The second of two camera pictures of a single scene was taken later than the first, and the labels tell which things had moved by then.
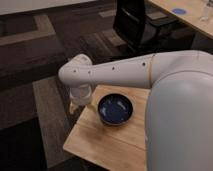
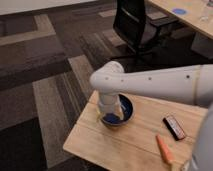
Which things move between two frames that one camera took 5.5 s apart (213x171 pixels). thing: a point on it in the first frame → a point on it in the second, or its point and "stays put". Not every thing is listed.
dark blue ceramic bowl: [115, 109] stays put
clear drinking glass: [204, 21] stays put
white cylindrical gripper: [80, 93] → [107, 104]
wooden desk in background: [197, 13] stays put
